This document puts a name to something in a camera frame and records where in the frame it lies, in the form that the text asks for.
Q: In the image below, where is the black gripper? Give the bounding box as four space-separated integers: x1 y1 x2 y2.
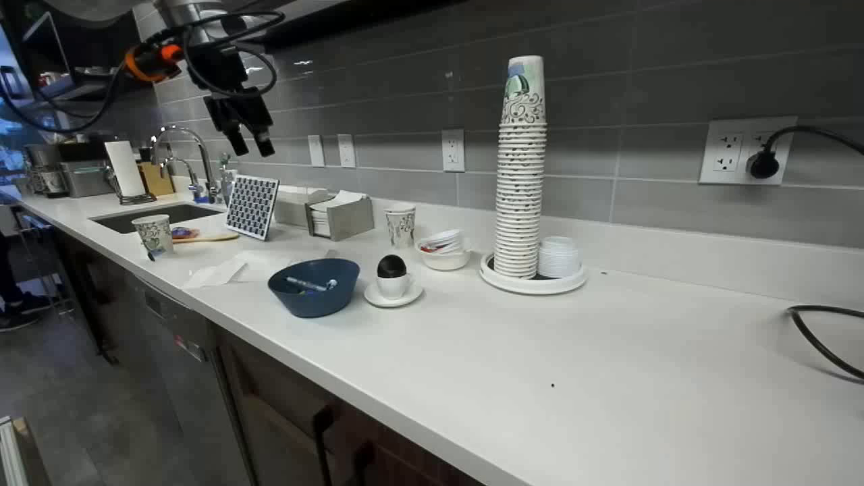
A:
183 40 279 160

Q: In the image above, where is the blue bowl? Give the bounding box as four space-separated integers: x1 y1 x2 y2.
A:
265 257 361 322

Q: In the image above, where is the black round object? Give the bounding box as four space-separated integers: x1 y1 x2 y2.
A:
374 250 411 281

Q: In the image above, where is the chrome faucet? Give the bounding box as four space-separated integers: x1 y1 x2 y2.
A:
146 122 218 202

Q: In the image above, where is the blue patterned square board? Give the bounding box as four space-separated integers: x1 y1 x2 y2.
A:
225 172 283 244

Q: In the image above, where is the small blue bottle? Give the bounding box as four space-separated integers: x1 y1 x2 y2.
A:
189 172 216 206

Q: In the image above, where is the wooden spoon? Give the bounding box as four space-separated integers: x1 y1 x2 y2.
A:
169 223 242 248

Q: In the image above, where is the grey napkin dispenser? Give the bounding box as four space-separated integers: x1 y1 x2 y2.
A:
273 184 378 244

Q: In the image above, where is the steel sink basin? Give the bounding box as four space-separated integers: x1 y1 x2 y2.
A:
88 202 225 237

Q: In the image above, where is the white card on stand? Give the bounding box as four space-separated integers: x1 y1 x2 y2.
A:
99 138 156 207

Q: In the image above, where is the floral paper cup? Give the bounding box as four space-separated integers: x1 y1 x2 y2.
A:
129 211 175 265

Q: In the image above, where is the white paper sheet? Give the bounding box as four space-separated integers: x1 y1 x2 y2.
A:
181 253 252 294

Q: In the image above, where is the clear drinking glass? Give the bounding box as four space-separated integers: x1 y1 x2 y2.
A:
384 202 418 250

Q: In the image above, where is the grey countertop appliance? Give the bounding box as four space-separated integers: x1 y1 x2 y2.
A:
23 133 119 200

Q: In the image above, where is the small white cup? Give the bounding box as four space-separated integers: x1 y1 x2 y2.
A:
372 268 415 303

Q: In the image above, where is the steel dishwasher front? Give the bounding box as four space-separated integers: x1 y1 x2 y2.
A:
123 281 253 486

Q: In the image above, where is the tall paper cup stack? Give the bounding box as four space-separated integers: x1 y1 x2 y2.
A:
491 53 551 281

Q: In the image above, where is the white round tray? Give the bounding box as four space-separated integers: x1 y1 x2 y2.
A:
474 250 588 296

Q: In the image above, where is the short white cup stack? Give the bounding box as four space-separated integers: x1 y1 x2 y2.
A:
536 236 586 283

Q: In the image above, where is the thick black hanging cable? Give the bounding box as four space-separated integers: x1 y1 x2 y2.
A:
0 51 126 141

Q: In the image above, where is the white four-socket wall outlet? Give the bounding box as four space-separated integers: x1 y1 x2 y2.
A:
697 115 798 190

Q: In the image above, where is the black plug with cable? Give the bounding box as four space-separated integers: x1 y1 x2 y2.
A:
746 122 864 180

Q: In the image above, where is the black looped cable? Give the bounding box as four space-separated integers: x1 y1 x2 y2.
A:
786 303 864 384

